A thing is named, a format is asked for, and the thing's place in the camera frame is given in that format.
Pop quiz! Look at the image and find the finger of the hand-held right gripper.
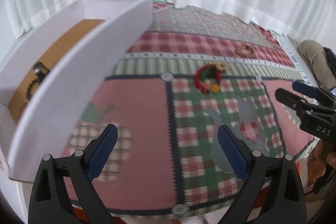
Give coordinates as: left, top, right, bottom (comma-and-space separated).
275, 88, 319, 114
292, 80, 336, 106

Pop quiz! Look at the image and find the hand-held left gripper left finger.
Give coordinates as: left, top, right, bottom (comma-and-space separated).
28, 124, 118, 224

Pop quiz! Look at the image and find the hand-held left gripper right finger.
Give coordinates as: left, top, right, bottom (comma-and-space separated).
218, 124, 307, 224

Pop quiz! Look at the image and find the white cardboard box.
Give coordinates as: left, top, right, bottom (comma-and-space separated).
0, 0, 153, 182

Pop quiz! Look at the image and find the brown bead bracelet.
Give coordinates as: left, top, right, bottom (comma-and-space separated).
235, 45, 254, 57

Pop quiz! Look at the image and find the red bead bracelet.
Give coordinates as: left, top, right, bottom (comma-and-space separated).
194, 64, 222, 94

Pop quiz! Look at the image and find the black bead bracelet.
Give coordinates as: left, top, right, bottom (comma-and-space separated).
25, 78, 42, 102

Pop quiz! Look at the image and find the person's right hand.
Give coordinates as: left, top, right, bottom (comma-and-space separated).
315, 139, 336, 169

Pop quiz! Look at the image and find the purple cloth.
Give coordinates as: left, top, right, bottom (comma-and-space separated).
323, 47, 336, 88

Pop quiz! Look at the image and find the patchwork plaid cloth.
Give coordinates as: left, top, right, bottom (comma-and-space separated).
60, 2, 319, 219

